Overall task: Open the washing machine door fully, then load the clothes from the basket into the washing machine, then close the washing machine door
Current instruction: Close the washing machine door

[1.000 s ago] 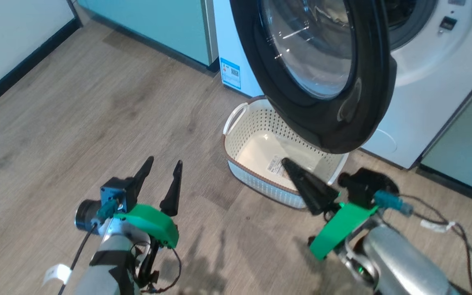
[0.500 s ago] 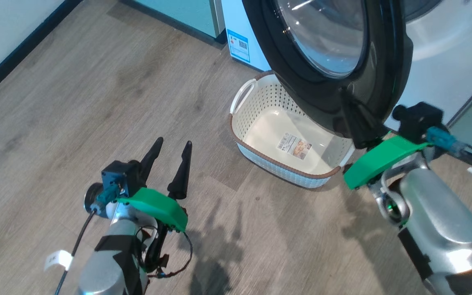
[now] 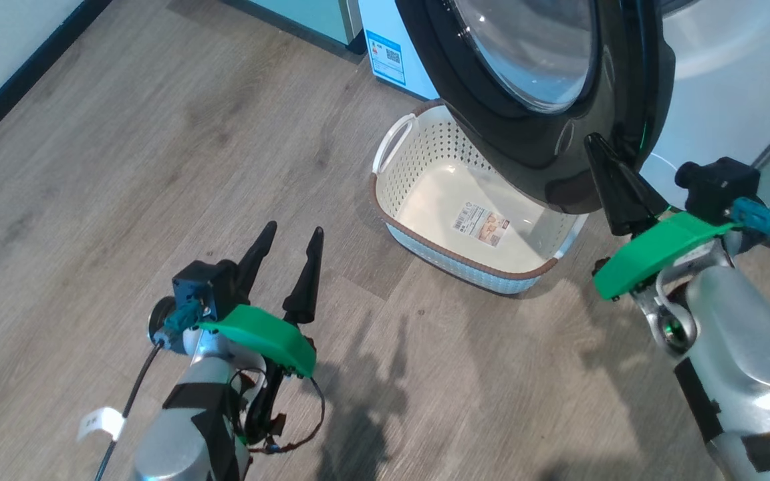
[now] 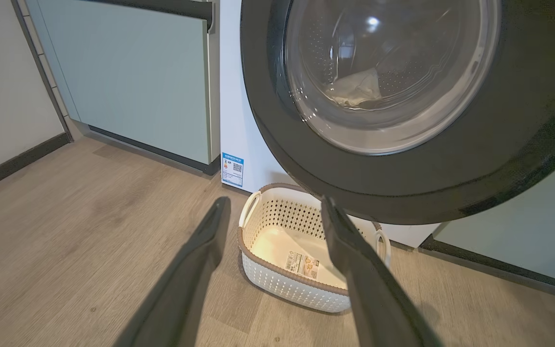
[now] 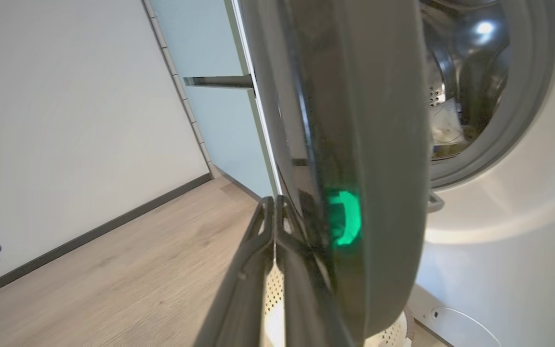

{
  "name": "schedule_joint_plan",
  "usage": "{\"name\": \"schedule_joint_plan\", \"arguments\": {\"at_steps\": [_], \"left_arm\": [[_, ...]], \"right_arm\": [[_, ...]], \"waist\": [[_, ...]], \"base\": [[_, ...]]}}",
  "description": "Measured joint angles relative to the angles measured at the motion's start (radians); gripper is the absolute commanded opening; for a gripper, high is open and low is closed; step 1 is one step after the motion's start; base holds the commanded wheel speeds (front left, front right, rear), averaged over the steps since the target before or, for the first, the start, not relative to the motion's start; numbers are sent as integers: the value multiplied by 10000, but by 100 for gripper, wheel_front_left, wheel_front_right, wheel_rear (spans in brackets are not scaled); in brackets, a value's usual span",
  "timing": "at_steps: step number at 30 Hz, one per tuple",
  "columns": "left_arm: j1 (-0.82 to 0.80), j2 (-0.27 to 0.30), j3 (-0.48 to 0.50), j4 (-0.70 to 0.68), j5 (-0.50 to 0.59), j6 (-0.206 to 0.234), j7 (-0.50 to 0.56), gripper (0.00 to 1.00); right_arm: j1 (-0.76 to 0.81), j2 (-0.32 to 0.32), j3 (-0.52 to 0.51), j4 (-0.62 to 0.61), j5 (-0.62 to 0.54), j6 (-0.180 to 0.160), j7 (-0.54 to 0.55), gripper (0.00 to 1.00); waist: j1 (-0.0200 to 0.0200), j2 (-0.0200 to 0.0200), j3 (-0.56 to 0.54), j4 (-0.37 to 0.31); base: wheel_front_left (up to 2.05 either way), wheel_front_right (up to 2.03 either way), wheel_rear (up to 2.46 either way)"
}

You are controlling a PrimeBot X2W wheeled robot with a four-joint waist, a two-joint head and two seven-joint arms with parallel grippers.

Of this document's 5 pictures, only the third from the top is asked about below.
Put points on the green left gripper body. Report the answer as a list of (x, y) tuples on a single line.
[(265, 337)]

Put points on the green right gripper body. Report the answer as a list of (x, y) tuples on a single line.
[(652, 250)]

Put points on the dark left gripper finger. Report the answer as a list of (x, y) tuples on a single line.
[(308, 287), (258, 257)]

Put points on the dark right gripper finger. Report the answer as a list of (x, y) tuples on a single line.
[(622, 194)]

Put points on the dark round washing machine door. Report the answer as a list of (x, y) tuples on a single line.
[(545, 153)]

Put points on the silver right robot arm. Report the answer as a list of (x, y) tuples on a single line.
[(739, 347)]

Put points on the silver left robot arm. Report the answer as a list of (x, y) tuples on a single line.
[(184, 427)]

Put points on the cream perforated laundry basket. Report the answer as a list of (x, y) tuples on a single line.
[(425, 220)]

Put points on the basket label sticker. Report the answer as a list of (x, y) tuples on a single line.
[(482, 226)]

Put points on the white washing machine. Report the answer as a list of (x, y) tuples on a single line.
[(726, 80)]

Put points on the blue white energy label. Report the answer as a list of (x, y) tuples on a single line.
[(385, 57)]

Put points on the pale green side cabinet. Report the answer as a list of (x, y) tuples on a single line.
[(311, 13)]

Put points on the black skirting board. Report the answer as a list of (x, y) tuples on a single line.
[(24, 73)]

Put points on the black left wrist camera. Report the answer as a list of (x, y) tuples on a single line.
[(204, 287)]

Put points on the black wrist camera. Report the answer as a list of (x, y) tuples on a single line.
[(204, 287), (716, 187)]

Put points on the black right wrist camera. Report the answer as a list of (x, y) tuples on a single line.
[(716, 187)]

